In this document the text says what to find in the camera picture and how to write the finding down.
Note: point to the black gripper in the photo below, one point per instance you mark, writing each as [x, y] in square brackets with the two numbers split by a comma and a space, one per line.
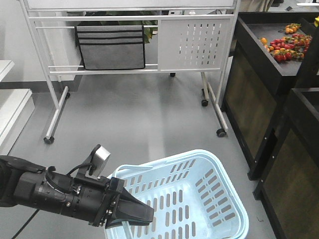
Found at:
[91, 199]

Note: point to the light blue plastic basket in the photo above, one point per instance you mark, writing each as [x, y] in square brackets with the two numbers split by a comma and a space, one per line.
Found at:
[192, 197]

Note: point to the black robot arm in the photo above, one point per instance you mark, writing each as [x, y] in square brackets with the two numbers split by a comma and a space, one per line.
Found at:
[35, 186]

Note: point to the white metal shelf unit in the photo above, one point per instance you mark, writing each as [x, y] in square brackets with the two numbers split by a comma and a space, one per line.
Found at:
[16, 107]

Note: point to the grey fabric pocket organizer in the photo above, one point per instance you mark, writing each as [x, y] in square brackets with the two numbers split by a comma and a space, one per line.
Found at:
[111, 47]

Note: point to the black produce display stand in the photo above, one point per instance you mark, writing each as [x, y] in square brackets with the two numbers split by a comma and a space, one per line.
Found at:
[274, 111]

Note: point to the red cherry tomatoes pile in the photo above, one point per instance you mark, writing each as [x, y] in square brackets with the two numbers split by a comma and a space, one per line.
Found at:
[292, 46]

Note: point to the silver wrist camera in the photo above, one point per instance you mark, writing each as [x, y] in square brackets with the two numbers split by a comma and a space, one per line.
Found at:
[98, 159]

